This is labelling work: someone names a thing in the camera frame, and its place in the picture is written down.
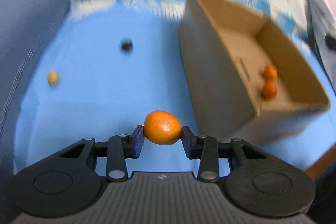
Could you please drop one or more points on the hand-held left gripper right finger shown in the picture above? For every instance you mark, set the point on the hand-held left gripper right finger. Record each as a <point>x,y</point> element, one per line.
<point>186,141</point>

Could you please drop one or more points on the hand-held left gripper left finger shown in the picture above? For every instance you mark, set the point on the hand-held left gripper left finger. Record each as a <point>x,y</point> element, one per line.
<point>137,141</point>

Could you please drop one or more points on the oval orange kumquat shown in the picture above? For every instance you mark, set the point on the oval orange kumquat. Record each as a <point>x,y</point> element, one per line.
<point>162,127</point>

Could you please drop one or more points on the brown cardboard box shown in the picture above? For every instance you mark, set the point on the brown cardboard box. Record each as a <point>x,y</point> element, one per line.
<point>218,77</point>

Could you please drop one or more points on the orange kumquat with stem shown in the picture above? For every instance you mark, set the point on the orange kumquat with stem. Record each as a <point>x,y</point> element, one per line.
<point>269,90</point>

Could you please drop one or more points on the round orange kumquat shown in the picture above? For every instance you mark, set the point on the round orange kumquat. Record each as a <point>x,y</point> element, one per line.
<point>270,72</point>

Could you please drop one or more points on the blue printed cloth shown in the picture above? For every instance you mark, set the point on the blue printed cloth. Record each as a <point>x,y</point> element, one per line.
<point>92,108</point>

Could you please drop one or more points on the dark cherry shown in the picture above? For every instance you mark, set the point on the dark cherry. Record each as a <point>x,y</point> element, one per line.
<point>126,45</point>

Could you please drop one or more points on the yellow-green longan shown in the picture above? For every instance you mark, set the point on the yellow-green longan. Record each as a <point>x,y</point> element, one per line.
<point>53,78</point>

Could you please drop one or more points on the grey fabric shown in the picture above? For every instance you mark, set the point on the grey fabric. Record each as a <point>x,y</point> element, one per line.
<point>320,8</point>

